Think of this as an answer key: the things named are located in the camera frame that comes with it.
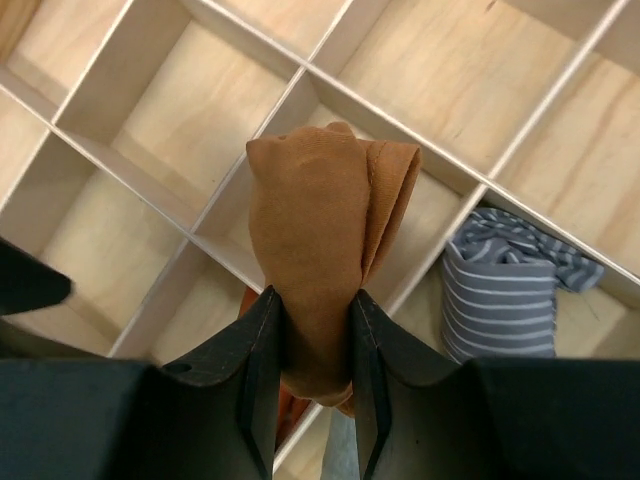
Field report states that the wooden compartment tray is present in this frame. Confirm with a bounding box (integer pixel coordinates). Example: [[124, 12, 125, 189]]
[[0, 0, 640, 471]]

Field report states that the grey folded cloth roll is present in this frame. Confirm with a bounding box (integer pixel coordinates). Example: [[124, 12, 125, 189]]
[[320, 411, 360, 480]]

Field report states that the grey rolled sock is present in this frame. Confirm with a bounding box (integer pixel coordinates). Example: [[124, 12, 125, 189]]
[[441, 207, 604, 363]]

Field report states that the brown underwear cream waistband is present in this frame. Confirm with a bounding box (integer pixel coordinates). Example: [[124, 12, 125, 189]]
[[246, 122, 422, 407]]

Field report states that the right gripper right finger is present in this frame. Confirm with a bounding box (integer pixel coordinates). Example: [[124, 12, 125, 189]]
[[349, 291, 639, 479]]

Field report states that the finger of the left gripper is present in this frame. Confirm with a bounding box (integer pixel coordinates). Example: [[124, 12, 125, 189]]
[[0, 238, 73, 316]]

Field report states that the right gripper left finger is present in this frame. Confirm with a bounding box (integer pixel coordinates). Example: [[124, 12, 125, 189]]
[[1, 289, 282, 479]]

